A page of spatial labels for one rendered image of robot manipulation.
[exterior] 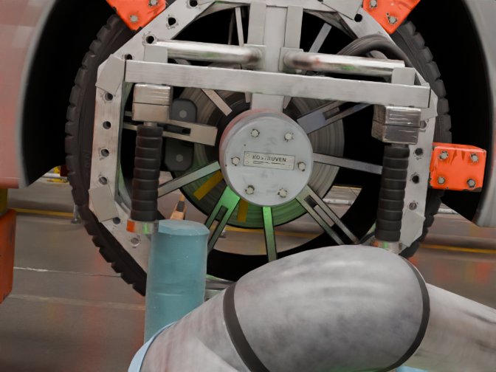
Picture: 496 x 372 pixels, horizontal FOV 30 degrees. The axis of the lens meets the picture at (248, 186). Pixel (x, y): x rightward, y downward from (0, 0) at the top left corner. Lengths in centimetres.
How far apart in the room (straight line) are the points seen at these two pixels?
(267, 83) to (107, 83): 30
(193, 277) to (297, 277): 60
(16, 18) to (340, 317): 96
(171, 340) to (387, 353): 19
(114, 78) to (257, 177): 29
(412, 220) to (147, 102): 51
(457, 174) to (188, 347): 80
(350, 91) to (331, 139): 40
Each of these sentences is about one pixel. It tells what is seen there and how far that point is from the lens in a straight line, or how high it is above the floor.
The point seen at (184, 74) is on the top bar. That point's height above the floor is 97.
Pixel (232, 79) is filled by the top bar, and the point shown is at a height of 97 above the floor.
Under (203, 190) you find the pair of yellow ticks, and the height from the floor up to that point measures 75.
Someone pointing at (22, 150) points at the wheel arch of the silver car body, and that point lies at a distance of 161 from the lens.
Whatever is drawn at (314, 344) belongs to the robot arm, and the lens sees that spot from 79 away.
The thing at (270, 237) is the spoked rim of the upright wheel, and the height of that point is 69.
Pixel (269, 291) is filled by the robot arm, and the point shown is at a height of 80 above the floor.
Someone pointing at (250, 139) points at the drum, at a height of 88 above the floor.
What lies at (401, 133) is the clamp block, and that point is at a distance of 128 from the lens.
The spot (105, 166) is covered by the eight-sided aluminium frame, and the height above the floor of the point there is 81.
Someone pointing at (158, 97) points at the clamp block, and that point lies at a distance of 125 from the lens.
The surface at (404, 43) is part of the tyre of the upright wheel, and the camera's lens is 158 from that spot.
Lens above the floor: 100
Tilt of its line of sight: 8 degrees down
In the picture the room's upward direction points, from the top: 5 degrees clockwise
